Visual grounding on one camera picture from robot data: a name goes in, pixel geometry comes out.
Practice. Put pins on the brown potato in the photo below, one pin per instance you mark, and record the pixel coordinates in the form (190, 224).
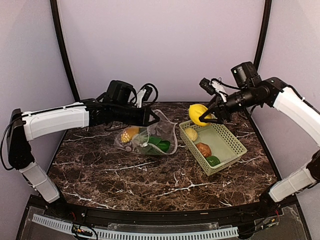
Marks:
(204, 149)

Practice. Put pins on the green perforated plastic basket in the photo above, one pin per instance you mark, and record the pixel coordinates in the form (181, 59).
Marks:
(222, 142)

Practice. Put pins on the black frame post right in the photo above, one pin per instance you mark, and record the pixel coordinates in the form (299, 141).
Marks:
(263, 33)

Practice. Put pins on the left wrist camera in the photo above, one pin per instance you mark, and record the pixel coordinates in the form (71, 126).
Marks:
(124, 94)

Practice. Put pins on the clear zip top bag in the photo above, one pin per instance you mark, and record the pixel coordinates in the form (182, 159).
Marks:
(165, 129)

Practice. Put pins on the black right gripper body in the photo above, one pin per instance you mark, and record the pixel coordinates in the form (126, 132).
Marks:
(228, 112)

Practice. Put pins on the orange yellow mango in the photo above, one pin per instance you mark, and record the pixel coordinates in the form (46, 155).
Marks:
(128, 134)

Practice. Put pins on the black frame post left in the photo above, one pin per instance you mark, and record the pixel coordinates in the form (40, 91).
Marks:
(63, 50)

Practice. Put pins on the white slotted cable duct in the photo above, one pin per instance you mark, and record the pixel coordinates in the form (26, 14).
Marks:
(117, 231)

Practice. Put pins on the black front rail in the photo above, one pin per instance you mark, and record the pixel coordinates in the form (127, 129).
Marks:
(246, 217)

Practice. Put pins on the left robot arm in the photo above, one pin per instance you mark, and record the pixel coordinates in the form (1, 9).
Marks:
(26, 127)

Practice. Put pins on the green pepper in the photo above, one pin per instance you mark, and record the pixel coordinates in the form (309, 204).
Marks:
(213, 160)

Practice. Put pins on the black frame post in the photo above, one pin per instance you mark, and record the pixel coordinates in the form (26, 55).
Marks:
(63, 50)
(263, 33)

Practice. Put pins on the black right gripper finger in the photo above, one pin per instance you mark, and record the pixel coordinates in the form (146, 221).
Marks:
(213, 108)
(210, 119)

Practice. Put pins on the yellow lemon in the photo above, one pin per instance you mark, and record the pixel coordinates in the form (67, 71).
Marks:
(195, 111)

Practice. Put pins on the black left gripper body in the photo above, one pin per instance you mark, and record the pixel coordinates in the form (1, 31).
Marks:
(121, 114)

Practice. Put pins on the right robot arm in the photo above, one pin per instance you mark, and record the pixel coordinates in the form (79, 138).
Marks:
(289, 127)

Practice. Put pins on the green white bok choy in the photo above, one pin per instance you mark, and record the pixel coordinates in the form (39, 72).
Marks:
(155, 146)

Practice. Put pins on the beige walnut-like food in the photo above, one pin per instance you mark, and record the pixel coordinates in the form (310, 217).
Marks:
(191, 133)

